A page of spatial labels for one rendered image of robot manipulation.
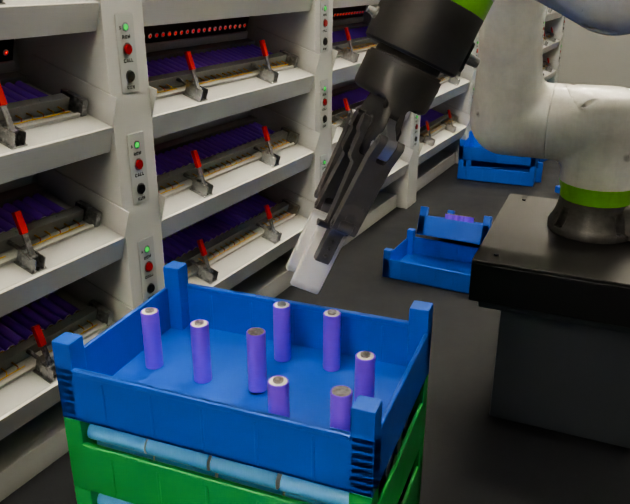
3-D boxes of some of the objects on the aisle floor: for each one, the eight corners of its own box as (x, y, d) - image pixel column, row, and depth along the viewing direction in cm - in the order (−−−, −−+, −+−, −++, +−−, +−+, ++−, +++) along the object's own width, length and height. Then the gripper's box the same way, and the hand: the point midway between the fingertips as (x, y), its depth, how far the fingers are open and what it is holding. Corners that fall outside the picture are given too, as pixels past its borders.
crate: (444, 234, 224) (449, 209, 224) (508, 245, 216) (512, 219, 215) (415, 233, 197) (420, 205, 197) (486, 245, 189) (491, 216, 188)
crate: (508, 271, 197) (511, 244, 194) (489, 298, 180) (492, 270, 177) (408, 252, 210) (409, 227, 207) (382, 276, 193) (383, 249, 190)
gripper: (473, 91, 58) (349, 330, 64) (417, 66, 73) (321, 262, 79) (395, 52, 56) (275, 304, 62) (353, 35, 71) (260, 239, 77)
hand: (314, 252), depth 70 cm, fingers open, 3 cm apart
